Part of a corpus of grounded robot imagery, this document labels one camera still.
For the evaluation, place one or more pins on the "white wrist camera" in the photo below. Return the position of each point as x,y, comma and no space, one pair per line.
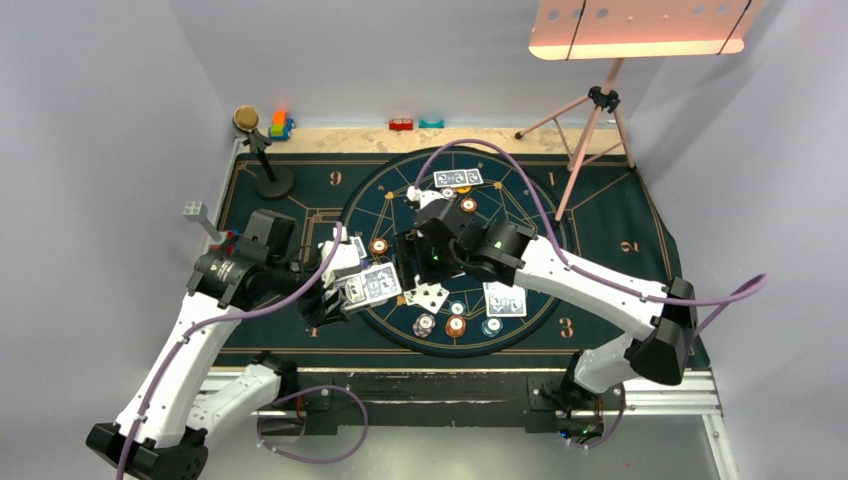
418,199
346,261

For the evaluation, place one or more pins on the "colourful lego toy car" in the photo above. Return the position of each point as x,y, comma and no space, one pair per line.
229,245

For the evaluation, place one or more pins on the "face up spades card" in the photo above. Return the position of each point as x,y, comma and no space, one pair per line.
431,298

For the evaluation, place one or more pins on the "round brown knob stand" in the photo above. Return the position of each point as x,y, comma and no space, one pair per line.
278,181

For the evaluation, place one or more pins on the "red toy block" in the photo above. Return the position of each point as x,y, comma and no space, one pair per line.
401,124

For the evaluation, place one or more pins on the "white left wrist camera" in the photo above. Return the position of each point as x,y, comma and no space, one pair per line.
346,261

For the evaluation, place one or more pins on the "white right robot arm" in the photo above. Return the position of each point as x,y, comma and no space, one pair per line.
657,327

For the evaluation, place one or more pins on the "teal poker chip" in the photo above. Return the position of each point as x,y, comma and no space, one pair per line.
457,308

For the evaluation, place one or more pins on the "teal toy block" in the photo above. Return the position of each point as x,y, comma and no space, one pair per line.
431,123

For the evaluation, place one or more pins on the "blue playing card deck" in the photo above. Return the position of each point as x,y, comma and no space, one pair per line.
370,287

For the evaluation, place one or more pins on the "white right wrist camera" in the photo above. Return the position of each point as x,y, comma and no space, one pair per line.
418,199

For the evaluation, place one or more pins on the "pink music stand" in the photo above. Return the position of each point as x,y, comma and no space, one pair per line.
619,30

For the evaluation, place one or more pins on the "orange poker chip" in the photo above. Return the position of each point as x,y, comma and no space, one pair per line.
379,246
468,205

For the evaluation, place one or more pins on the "blue playing card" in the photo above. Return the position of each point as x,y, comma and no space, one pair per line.
457,178
505,301
360,247

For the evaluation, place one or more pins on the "aluminium frame rail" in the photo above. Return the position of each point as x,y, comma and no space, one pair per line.
532,398

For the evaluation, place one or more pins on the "pink white chip stack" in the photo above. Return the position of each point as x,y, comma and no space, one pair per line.
423,325

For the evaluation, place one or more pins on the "teal chip stack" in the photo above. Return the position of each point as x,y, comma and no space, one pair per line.
492,327

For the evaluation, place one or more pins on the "orange chip stack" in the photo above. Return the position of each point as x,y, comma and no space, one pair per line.
455,326

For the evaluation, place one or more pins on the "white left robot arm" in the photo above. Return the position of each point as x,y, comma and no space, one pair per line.
165,431

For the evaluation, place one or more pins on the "rectangular dark green poker mat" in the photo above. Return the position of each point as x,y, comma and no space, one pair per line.
610,220

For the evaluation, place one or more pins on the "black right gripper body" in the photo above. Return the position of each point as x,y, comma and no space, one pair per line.
433,266

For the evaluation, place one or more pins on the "orange green blue toy blocks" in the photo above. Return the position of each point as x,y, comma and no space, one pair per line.
281,126

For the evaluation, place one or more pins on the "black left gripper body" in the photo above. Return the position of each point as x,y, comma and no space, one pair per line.
312,307

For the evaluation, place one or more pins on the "grey lego brick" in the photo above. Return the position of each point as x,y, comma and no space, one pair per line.
195,211

